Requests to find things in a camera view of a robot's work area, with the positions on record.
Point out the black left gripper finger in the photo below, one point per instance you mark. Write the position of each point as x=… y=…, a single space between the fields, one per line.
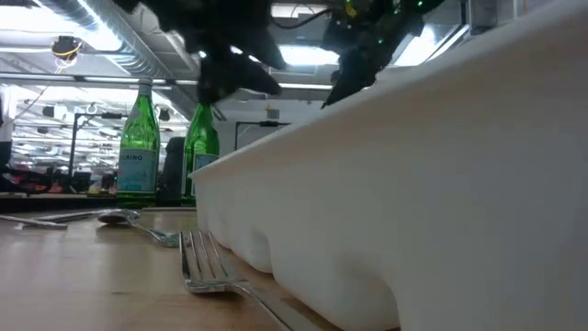
x=266 y=50
x=229 y=76

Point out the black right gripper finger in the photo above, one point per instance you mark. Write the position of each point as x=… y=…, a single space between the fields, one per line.
x=358 y=69

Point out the silver spoon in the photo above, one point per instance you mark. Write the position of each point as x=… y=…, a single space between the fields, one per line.
x=117 y=217

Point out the ceiling light panel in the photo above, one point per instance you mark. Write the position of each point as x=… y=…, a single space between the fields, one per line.
x=308 y=55

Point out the green glass water bottle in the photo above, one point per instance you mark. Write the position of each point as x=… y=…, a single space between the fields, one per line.
x=138 y=174
x=200 y=138

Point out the white plastic cutlery tray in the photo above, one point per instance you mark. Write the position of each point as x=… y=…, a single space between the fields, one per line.
x=413 y=207

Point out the silver fork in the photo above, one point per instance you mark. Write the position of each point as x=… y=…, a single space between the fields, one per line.
x=206 y=276

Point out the silver table knife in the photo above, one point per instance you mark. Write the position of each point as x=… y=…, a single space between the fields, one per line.
x=37 y=222
x=73 y=215

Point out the person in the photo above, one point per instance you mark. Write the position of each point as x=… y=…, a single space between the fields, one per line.
x=5 y=115

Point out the silver air duct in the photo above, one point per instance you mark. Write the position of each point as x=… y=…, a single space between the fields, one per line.
x=138 y=46

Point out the black metal frame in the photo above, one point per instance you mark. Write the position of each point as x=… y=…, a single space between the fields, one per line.
x=72 y=151

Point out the black table frame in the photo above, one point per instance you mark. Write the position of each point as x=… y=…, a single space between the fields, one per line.
x=46 y=202

